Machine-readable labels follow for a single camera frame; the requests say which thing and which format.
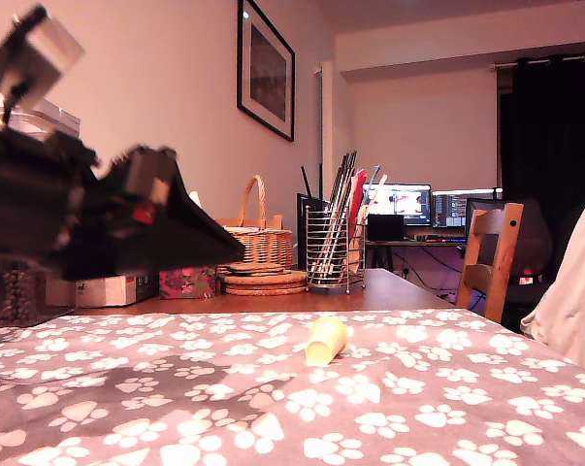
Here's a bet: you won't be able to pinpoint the pale draped blanket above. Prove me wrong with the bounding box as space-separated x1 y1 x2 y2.
519 191 585 378

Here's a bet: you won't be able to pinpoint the wooden computer desk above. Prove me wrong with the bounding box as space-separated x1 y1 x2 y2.
364 236 468 273

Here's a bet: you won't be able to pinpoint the small black box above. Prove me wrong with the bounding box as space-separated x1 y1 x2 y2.
367 214 405 243

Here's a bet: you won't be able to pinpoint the wooden chair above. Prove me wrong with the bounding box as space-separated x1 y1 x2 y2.
455 202 525 325

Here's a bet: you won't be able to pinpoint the square cork coaster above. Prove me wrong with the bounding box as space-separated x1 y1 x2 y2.
218 267 286 277
217 262 284 272

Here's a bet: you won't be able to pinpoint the brown coffee beans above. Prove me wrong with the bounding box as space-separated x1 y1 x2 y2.
0 266 49 324

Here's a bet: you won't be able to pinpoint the black framed picture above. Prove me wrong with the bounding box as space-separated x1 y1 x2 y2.
236 0 297 144

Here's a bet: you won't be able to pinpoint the computer monitor dark text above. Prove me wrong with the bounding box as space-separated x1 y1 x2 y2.
432 188 504 229

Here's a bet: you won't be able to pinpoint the floral tissue box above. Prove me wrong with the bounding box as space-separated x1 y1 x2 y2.
158 264 219 300

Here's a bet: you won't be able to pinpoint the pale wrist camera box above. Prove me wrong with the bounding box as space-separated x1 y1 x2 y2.
0 3 85 130

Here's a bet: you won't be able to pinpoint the pale wooden utensil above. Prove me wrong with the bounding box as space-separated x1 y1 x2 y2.
362 174 389 224

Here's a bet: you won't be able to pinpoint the round cork trivet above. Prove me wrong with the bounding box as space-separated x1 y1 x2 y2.
222 270 309 287
225 283 308 296

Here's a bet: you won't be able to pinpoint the yellow coffee capsule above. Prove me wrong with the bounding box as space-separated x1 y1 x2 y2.
305 316 350 366

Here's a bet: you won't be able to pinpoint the dark curtain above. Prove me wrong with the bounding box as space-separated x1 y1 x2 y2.
498 50 585 292

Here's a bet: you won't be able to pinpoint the silver and white carton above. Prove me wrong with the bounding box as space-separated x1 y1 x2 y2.
44 271 160 308

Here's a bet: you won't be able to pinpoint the grey paw print cloth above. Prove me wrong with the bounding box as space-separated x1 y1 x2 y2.
0 310 585 466

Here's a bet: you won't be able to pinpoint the wicker basket with handle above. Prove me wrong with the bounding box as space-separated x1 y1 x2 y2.
215 174 295 271

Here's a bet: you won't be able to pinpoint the black router with antennas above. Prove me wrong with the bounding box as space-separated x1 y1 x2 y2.
296 164 330 271

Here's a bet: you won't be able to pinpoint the computer monitor bright picture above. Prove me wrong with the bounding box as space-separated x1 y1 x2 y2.
362 183 433 227

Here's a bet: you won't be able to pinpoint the slim dark metal utensil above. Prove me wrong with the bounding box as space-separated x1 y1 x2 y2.
320 153 351 287
328 150 359 287

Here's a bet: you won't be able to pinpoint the chrome wire utensil rack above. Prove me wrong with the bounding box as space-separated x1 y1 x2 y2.
305 206 368 296

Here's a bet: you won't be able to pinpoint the red flat utensil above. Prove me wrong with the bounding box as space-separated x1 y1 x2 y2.
347 168 370 234

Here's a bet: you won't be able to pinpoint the clear plastic storage container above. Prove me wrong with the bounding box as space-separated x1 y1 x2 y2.
0 96 83 329

